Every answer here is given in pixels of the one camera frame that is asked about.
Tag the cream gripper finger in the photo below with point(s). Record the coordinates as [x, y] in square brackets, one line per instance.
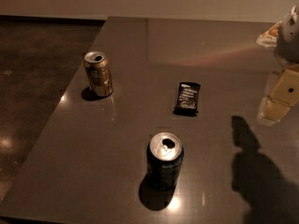
[281, 94]
[269, 38]

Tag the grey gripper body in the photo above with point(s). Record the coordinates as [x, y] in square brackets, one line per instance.
[290, 39]

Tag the orange soda can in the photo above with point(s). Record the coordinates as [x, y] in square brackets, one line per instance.
[97, 70]

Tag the dark blue pepsi can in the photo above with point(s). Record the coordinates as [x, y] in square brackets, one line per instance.
[165, 155]

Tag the black snack bar wrapper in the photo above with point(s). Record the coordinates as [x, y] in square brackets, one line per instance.
[187, 101]

